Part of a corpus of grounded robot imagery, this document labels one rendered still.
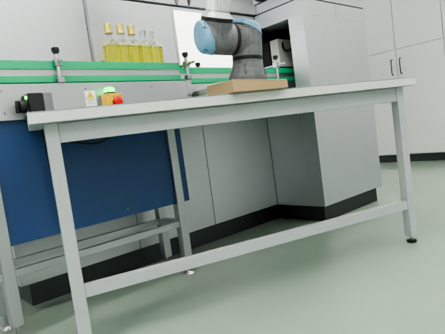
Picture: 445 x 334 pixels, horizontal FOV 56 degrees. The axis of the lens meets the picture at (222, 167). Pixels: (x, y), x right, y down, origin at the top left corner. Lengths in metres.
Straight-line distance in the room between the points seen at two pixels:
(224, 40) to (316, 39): 1.19
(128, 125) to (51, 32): 0.78
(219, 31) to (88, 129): 0.57
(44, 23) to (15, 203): 0.83
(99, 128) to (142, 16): 1.00
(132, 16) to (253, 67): 0.85
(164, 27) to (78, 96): 0.80
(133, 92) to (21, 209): 0.63
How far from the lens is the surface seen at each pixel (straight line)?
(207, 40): 1.53
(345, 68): 2.88
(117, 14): 2.20
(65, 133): 1.38
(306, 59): 2.57
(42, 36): 2.04
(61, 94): 1.67
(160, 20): 2.32
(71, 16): 2.12
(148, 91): 1.85
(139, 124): 1.41
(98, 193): 1.72
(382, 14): 5.46
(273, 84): 1.54
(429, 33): 5.21
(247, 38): 1.61
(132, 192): 1.79
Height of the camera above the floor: 0.61
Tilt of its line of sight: 4 degrees down
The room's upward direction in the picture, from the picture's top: 8 degrees counter-clockwise
